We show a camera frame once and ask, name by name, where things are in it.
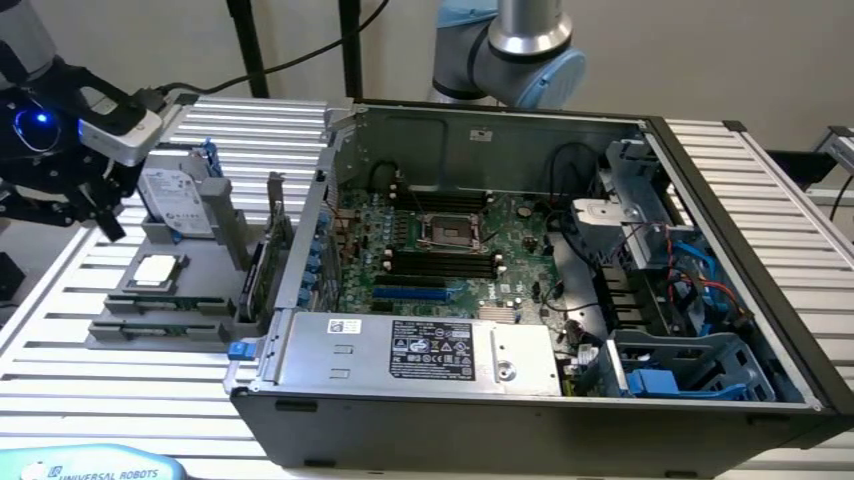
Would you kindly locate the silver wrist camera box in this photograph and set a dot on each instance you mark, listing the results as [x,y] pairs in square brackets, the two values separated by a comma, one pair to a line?
[122,135]

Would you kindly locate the blue Universal Robots joint cap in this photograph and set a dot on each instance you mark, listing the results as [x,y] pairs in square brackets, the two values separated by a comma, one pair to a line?
[86,465]

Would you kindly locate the metal drive cage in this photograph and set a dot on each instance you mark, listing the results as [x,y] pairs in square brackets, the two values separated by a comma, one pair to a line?
[640,180]

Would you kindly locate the graphics card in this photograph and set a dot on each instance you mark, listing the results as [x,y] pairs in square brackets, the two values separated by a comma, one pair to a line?
[263,270]

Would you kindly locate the green motherboard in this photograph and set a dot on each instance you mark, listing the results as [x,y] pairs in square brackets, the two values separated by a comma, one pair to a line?
[467,295]

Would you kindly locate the grey parts rack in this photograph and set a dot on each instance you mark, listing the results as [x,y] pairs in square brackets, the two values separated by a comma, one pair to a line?
[200,280]

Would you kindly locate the silver hard disk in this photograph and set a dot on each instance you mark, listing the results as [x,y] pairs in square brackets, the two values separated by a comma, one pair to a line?
[173,200]

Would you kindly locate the black stand pole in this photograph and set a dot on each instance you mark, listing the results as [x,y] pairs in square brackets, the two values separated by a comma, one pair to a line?
[248,45]
[349,45]

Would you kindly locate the blue disk caddy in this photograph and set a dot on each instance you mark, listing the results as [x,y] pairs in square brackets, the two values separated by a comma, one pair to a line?
[209,160]

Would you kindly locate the blue case latch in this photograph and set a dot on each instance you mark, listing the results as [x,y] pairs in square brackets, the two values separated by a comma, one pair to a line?
[241,349]

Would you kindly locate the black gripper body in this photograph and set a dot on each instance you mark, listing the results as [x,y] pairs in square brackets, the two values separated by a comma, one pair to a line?
[41,165]

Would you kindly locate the black RAM slot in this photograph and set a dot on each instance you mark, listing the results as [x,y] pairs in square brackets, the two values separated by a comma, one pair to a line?
[441,260]
[441,254]
[440,193]
[441,267]
[440,203]
[440,208]
[440,198]
[441,273]

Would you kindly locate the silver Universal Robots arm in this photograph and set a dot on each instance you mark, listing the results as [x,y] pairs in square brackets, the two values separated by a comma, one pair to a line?
[527,45]

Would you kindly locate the black box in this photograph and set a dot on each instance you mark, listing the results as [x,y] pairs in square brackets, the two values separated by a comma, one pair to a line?
[12,280]

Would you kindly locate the black expansion slot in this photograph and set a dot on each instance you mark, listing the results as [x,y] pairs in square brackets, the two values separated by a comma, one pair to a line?
[408,281]

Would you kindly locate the CPU socket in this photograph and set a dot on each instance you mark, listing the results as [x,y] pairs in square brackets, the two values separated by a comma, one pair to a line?
[448,231]

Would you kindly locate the small silver chipset heatsink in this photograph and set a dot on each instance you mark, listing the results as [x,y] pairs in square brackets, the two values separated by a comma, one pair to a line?
[499,314]

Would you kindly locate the silver CPU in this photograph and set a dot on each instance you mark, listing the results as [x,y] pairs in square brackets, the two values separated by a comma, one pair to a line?
[156,270]

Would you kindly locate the blue expansion slot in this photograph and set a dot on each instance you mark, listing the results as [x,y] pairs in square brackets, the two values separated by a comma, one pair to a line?
[409,294]

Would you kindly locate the silver power supply unit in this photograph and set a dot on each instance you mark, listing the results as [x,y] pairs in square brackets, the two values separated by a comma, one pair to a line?
[347,360]

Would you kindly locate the black open PC case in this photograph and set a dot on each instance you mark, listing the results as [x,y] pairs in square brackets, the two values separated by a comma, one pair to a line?
[533,430]

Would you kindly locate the metal slat side table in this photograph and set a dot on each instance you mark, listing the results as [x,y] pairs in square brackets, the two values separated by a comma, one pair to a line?
[836,145]

